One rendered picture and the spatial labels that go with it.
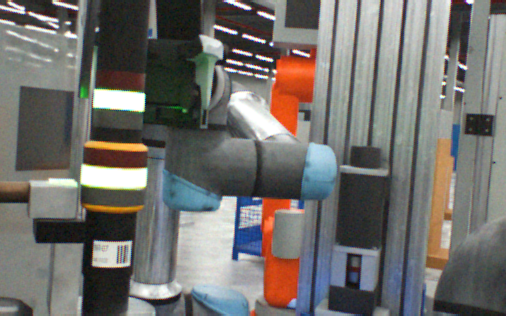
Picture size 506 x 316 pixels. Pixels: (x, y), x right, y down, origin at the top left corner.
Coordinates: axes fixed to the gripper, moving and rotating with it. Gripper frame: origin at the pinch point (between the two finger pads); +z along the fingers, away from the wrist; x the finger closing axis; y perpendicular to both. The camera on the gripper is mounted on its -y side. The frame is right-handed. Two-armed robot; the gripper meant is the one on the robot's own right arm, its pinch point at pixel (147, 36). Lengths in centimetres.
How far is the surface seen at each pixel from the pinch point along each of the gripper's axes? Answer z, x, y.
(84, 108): -129, 47, 6
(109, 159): 10.0, -0.4, 9.4
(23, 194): 10.9, 4.8, 12.0
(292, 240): -374, -18, 80
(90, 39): 7.5, 2.2, 1.4
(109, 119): 9.5, 0.0, 6.8
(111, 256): 9.5, -0.8, 15.9
